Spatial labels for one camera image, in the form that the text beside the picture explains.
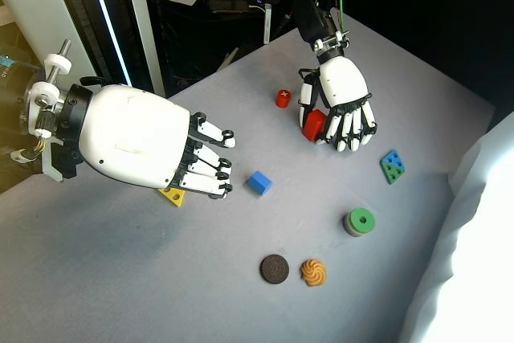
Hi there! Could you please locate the multicolour ring stack toy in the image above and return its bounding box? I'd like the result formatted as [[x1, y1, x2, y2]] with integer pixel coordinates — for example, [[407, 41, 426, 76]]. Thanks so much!
[[342, 207, 377, 239]]

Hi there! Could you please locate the grey table cloth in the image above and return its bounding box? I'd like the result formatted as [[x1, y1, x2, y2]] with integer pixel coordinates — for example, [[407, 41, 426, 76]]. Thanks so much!
[[0, 13, 496, 343]]

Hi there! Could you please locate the blue triangle with holes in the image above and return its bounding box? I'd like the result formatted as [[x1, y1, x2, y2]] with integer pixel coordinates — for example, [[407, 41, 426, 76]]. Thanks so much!
[[379, 149, 406, 170]]

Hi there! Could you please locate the green triangle with holes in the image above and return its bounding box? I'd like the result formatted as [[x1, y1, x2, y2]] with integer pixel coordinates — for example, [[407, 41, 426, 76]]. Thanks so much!
[[381, 160, 406, 186]]

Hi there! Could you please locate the orange swirl cookie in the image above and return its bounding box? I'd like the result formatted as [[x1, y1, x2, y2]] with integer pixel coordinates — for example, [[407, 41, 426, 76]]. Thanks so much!
[[300, 258, 328, 288]]

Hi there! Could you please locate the white cabinet with light strip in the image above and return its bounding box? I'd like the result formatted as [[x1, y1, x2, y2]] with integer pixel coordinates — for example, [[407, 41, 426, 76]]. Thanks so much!
[[0, 0, 165, 97]]

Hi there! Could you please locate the chocolate sandwich cookie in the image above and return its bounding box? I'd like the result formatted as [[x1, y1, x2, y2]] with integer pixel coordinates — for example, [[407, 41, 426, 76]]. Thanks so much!
[[259, 254, 291, 284]]

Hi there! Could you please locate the red cylinder with white cross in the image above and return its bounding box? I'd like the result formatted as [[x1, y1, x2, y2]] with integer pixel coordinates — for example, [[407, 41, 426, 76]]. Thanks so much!
[[275, 88, 292, 109]]

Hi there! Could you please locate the red rectangular block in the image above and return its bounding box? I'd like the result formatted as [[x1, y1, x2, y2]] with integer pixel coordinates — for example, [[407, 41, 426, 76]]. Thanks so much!
[[301, 108, 328, 142]]

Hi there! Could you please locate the white cable connector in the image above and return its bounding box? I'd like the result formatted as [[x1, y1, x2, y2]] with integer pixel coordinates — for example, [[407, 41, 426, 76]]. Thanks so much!
[[263, 3, 273, 45]]

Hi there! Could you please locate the blue object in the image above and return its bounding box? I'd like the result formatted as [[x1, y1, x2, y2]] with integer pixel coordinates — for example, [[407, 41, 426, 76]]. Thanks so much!
[[246, 170, 274, 196]]

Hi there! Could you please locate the white sheet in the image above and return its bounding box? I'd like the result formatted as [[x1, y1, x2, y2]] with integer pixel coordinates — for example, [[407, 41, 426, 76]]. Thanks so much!
[[397, 112, 514, 343]]

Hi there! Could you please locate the yellow triangle with holes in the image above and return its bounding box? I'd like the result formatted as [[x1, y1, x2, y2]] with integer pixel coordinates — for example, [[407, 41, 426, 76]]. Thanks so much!
[[157, 187, 188, 208]]

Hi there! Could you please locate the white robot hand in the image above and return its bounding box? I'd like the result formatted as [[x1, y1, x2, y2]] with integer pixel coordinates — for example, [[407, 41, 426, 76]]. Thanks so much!
[[78, 84, 238, 201], [297, 56, 379, 153]]

